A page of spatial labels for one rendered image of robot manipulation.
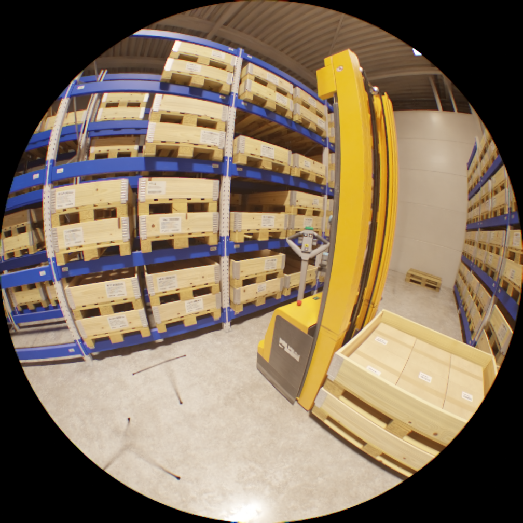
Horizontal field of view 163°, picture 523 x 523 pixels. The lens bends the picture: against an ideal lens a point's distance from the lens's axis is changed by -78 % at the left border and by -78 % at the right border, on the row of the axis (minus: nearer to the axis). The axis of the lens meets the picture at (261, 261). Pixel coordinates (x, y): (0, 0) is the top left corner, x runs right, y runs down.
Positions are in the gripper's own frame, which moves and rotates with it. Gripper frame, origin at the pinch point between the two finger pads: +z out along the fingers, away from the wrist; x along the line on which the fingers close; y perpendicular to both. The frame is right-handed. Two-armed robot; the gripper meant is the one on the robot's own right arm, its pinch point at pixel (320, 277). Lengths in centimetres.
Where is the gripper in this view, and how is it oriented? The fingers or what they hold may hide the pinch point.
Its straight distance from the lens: 240.1
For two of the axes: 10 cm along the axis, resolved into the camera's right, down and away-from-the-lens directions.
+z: -2.7, 9.6, -0.9
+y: 6.9, 2.6, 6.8
